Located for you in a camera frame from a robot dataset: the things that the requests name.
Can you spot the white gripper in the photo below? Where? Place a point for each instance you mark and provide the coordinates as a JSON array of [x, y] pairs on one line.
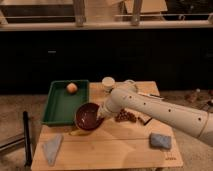
[[104, 111]]

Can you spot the dark brown bowl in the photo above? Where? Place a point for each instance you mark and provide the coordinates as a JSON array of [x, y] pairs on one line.
[[86, 117]]

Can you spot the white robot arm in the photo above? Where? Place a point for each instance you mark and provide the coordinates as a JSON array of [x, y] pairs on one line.
[[194, 122]]

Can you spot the green plastic tray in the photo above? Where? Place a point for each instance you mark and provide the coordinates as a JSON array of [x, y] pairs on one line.
[[61, 105]]

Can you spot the brown grape bunch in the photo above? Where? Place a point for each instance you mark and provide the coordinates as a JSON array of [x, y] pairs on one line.
[[125, 116]]

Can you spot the white cup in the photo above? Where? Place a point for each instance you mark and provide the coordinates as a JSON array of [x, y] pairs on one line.
[[108, 83]]

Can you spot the yellow banana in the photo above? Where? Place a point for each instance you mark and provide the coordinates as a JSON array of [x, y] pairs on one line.
[[79, 133]]

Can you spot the orange fruit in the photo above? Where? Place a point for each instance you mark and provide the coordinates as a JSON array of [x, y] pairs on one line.
[[71, 88]]

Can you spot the wooden table board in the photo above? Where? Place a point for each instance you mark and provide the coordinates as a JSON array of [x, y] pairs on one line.
[[112, 146]]

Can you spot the black-headed brush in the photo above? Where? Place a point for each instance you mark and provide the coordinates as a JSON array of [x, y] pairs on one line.
[[151, 95]]

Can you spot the blue sponge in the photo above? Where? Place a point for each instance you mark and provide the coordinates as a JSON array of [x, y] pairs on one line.
[[160, 141]]

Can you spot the grey folded cloth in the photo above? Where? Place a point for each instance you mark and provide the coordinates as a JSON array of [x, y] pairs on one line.
[[51, 148]]

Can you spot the black bar on floor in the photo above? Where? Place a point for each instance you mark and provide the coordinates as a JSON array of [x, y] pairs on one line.
[[27, 141]]

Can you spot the small bottle on floor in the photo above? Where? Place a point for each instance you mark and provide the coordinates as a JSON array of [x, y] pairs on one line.
[[193, 96]]

